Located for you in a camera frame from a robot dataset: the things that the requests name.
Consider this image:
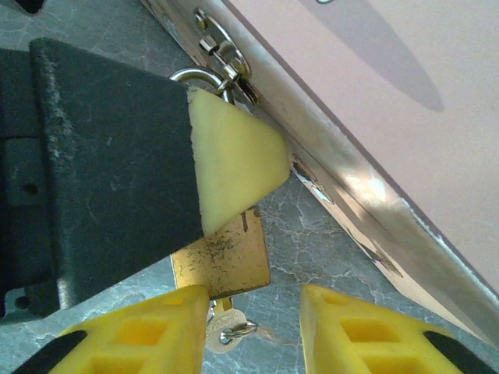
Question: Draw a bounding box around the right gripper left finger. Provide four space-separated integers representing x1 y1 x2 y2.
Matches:
15 284 212 374

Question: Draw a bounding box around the pink cartoon tin box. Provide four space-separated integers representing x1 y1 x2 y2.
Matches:
139 0 499 354

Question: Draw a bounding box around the small silver key ring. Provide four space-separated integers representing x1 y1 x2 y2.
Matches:
219 319 260 347

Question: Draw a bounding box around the small brass padlock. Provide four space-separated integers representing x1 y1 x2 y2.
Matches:
168 67 272 302

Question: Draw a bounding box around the small silver key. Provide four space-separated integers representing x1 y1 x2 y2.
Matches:
203 297 250 356

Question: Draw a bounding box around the silver tin box hasp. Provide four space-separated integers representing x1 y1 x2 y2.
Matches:
193 7 260 105

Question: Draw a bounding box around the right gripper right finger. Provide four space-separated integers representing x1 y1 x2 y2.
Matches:
299 283 499 374

